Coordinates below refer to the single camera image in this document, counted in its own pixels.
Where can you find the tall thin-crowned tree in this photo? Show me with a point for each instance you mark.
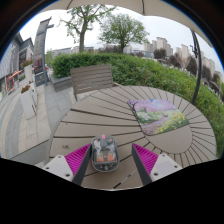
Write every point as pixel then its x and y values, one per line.
pixel 82 30

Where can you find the storefront building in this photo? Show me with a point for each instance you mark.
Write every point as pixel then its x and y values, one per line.
pixel 13 63

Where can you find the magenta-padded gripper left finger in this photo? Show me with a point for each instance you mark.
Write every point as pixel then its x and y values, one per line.
pixel 77 158

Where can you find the grey slatted outdoor chair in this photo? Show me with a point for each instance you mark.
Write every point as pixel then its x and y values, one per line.
pixel 91 78

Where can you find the white planter box with flowers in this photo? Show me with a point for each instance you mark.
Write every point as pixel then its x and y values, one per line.
pixel 28 71
pixel 27 101

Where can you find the flower landscape print mouse pad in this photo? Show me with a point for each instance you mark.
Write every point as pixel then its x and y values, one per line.
pixel 156 116

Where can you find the beige patio umbrella canopy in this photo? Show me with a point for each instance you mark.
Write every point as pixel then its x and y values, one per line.
pixel 166 11

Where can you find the green trimmed hedge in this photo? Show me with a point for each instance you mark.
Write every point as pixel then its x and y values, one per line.
pixel 150 73

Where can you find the dark curved umbrella pole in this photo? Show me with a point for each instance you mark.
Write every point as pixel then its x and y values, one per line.
pixel 198 66

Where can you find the distant high-rise buildings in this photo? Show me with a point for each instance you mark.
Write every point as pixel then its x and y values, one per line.
pixel 161 43

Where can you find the round dense-crowned tree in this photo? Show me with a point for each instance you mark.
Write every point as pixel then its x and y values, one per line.
pixel 123 28

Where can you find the tall grey sign pillar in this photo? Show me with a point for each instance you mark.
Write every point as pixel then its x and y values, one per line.
pixel 39 50

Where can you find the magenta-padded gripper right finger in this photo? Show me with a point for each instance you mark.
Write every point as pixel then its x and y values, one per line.
pixel 146 158

